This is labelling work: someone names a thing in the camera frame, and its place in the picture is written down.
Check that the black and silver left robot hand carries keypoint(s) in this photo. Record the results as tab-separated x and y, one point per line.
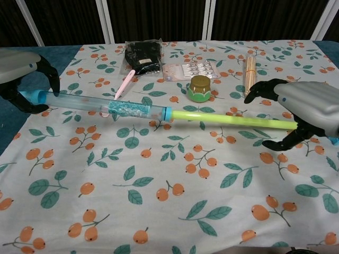
16	64

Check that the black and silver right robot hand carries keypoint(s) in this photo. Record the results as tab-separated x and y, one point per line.
310	103

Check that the blue green water squirter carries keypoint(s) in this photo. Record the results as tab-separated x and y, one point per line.
225	118

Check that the bundle of wooden sticks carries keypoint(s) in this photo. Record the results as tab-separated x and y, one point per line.
250	71

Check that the pink toothbrush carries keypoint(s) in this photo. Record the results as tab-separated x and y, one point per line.
125	83

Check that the green jar with gold lid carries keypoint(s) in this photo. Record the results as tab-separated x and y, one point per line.
199	90

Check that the blister pack of fake nails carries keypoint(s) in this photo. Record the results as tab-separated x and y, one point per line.
190	70

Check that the black gloves in plastic bag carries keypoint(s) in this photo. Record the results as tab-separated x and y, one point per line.
143	56

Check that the black room divider screen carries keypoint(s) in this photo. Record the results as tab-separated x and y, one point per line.
159	18

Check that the dark grey robot torso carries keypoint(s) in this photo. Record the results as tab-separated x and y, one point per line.
265	250

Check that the fruit and leaf print tablecloth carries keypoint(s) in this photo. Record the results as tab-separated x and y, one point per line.
169	185

